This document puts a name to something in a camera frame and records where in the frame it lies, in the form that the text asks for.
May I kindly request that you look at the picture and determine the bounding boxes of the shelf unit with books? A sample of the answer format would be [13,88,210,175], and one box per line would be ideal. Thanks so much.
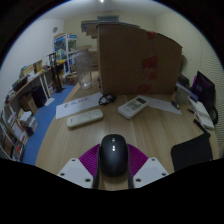
[0,99,39,163]

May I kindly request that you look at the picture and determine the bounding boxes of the slim cream remote control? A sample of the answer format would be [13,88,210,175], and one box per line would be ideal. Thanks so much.
[66,108,104,129]

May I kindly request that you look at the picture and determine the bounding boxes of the small dark clip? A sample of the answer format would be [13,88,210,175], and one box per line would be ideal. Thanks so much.
[171,99,182,110]

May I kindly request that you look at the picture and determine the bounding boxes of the white paper sheet with writing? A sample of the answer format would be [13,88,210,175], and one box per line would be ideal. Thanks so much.
[55,92,103,120]

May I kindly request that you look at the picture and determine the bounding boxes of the black mouse pad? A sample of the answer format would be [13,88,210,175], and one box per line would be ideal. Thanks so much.
[170,133,214,173]

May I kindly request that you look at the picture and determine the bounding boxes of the clear glass jar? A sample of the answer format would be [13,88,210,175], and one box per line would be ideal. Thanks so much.
[73,49,94,90]

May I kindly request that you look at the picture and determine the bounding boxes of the blue display cabinet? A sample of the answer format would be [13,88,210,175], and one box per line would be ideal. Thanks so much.
[53,32,79,75]

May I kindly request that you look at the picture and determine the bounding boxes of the black marker pen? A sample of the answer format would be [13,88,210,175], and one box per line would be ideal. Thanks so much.
[193,118,212,138]

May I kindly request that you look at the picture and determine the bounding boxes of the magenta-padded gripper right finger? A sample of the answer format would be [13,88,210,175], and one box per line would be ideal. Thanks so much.
[127,143,170,190]

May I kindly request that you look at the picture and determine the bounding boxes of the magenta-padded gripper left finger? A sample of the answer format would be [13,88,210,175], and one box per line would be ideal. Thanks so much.
[57,143,101,190]

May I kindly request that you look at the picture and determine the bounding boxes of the plain white paper sheet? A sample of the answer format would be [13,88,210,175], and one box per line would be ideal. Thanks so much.
[143,94,183,116]

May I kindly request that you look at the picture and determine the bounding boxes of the white side desk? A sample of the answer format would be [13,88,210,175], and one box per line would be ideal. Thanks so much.
[4,68,56,108]

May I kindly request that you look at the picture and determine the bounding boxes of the blue book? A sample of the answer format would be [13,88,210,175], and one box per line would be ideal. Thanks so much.
[175,83,200,102]

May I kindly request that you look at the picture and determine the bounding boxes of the large brown cardboard box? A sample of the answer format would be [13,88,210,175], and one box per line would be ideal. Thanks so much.
[96,23,184,97]

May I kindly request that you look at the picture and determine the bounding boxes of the black eyeglasses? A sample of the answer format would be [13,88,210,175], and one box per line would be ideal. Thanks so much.
[98,93,118,106]

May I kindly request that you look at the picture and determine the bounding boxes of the white remote control with display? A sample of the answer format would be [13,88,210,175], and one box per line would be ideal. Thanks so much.
[117,95,150,120]

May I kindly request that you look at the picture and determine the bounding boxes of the black office chair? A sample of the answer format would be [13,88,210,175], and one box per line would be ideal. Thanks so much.
[191,70,220,126]

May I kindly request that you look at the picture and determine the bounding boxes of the black computer mouse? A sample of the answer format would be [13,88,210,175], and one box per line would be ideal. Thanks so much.
[99,133,130,178]

